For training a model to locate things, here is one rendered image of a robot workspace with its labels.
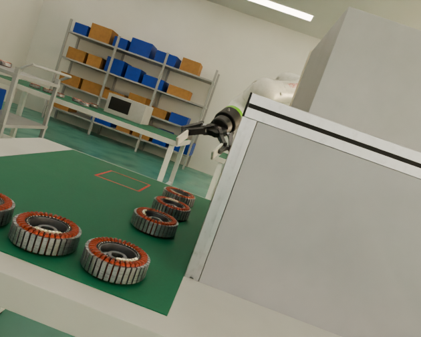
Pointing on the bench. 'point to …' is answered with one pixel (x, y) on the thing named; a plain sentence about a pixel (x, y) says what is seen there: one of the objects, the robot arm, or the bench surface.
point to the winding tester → (373, 79)
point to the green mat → (94, 218)
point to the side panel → (220, 198)
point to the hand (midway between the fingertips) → (195, 147)
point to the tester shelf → (341, 138)
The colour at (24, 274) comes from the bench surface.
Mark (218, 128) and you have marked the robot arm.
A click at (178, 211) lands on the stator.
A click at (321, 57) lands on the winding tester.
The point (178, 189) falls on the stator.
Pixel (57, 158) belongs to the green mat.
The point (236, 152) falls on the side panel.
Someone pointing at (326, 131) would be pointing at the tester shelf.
